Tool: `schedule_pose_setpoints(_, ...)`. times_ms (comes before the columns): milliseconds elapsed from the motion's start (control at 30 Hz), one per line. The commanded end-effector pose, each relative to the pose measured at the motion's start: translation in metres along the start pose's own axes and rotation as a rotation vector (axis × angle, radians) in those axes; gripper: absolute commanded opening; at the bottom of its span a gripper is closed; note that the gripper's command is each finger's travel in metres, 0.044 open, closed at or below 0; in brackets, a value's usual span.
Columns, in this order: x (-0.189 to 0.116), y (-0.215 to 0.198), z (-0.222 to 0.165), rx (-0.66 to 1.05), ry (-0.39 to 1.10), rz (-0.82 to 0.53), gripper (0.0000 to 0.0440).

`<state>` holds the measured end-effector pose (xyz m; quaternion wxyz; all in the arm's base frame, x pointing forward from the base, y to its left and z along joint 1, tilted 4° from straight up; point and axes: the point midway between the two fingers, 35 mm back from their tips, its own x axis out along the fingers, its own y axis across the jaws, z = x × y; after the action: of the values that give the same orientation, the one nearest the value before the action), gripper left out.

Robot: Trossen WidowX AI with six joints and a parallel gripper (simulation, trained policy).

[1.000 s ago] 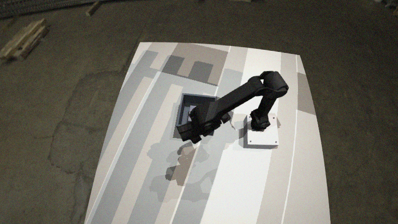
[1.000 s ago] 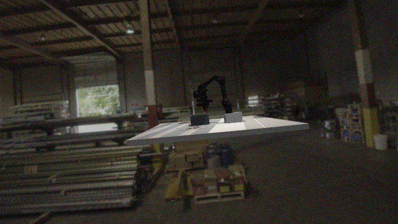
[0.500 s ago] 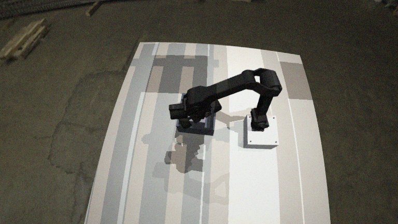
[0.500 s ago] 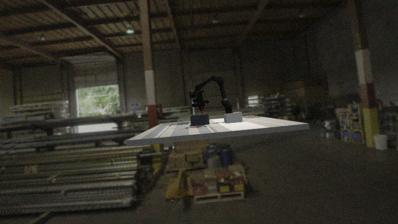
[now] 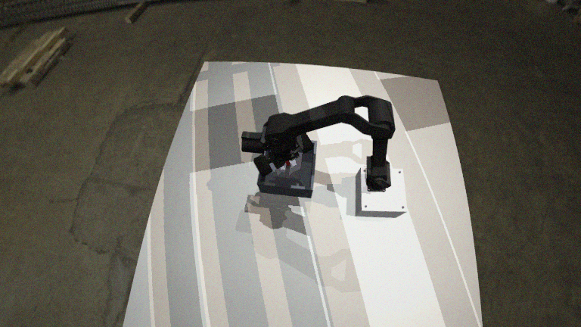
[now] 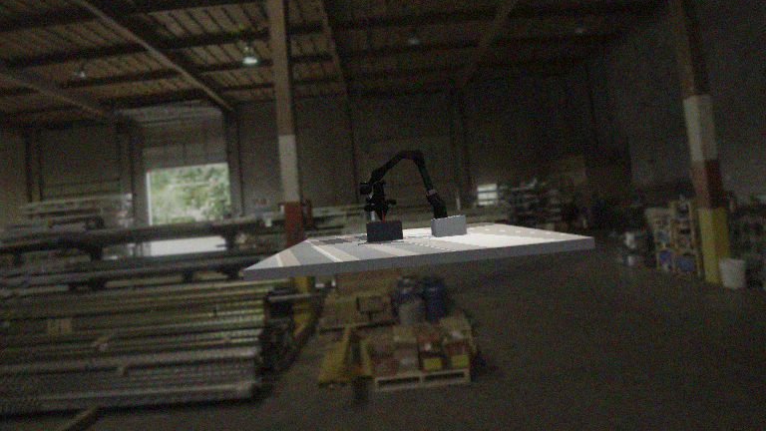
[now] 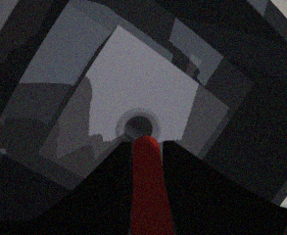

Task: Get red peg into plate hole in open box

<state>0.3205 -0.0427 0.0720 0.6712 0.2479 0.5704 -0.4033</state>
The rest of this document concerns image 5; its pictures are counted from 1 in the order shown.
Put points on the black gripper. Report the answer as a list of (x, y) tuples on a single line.
[(263, 166)]

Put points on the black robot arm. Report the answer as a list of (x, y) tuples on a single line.
[(281, 130)]

